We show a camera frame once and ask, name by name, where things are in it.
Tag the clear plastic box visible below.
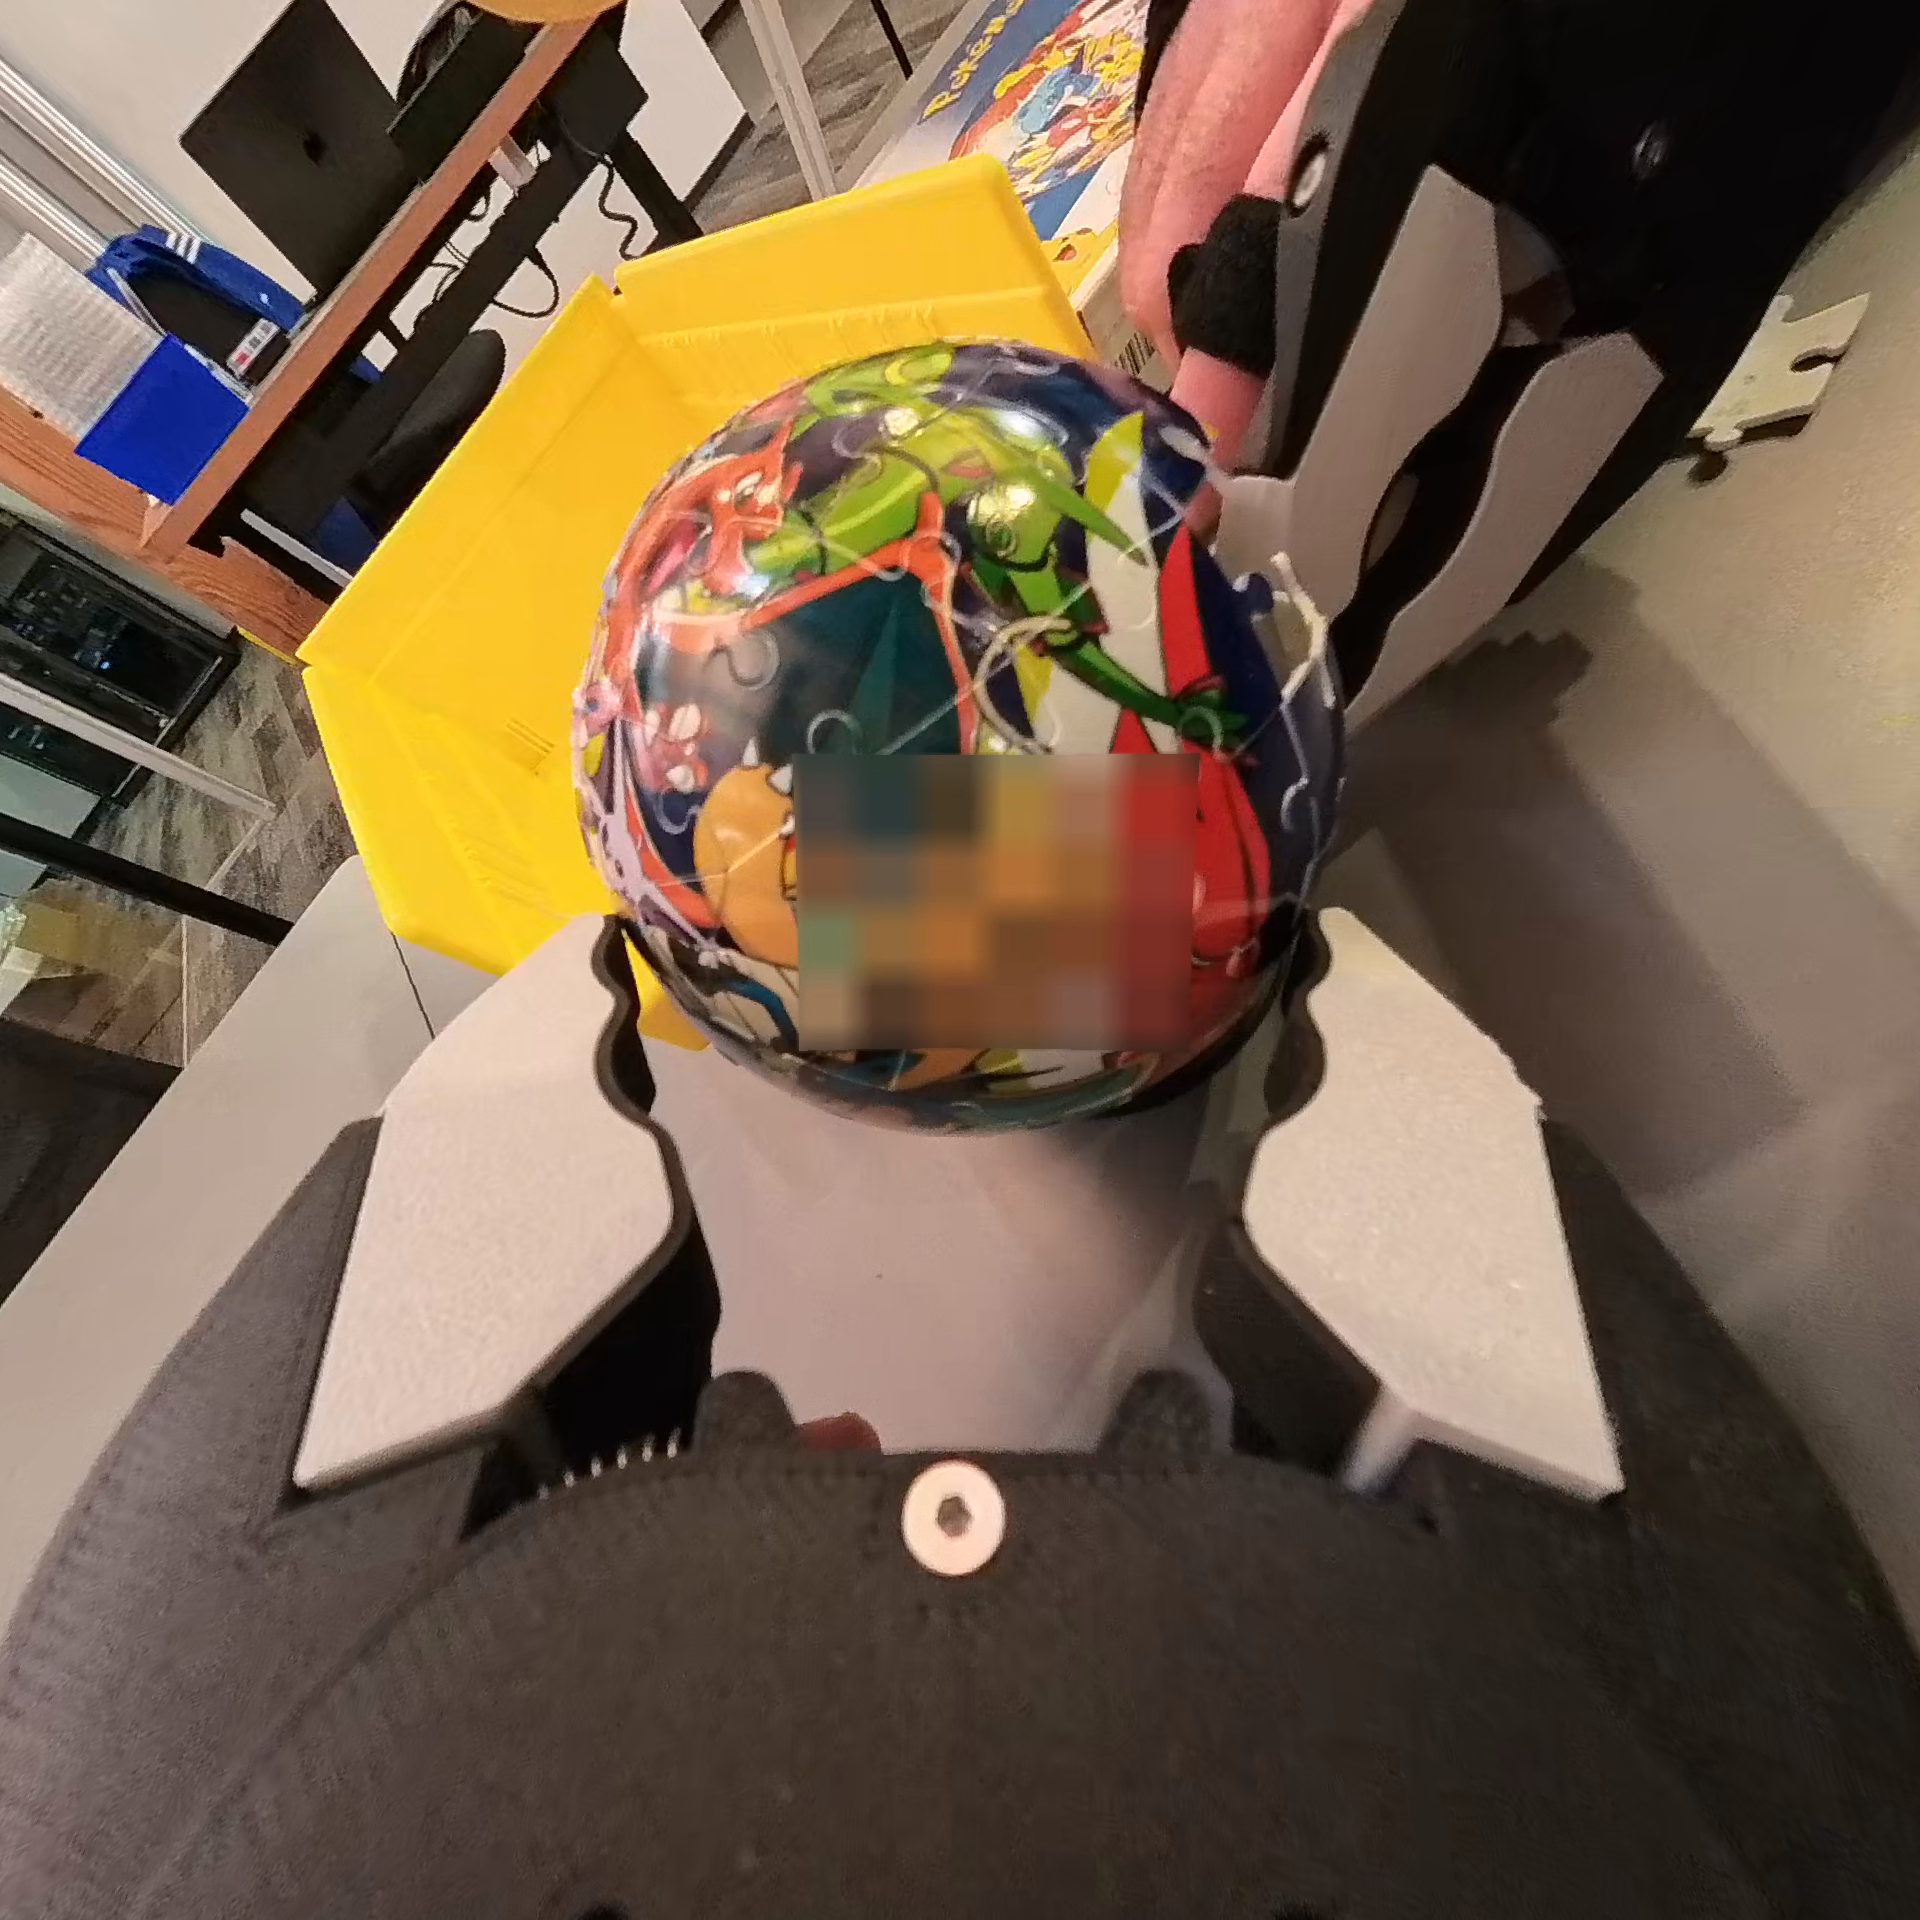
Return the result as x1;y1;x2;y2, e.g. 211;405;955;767
0;232;128;437

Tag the wooden desk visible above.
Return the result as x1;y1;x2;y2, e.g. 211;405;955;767
0;0;634;647

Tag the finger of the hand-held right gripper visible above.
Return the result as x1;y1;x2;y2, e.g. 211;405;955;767
1340;335;1666;725
1216;162;1509;609

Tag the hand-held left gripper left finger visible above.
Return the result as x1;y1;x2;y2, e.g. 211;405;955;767
287;914;701;1496

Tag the person's right hand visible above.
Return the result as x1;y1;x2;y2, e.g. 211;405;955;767
1123;0;1379;505

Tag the blue puzzle box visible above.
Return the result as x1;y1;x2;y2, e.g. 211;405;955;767
914;0;1156;378

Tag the black monitor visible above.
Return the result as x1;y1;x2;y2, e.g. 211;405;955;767
180;0;422;302

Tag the black office chair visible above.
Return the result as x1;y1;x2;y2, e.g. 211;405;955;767
246;329;510;573

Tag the white table leg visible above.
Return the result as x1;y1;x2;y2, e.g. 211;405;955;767
735;0;842;197

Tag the white-backed jigsaw puzzle piece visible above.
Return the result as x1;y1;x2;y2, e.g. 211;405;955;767
1686;294;1871;454

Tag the black ball stand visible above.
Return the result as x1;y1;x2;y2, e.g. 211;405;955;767
1094;1035;1307;1125

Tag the black electronic device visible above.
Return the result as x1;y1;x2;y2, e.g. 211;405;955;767
0;510;243;819

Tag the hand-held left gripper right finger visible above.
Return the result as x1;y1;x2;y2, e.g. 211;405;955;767
1235;909;1629;1503

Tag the yellow plastic bin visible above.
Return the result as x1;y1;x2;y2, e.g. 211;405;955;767
296;152;1112;1053

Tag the colourful cartoon puzzle ball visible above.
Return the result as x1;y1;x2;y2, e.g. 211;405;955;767
574;343;1346;1125

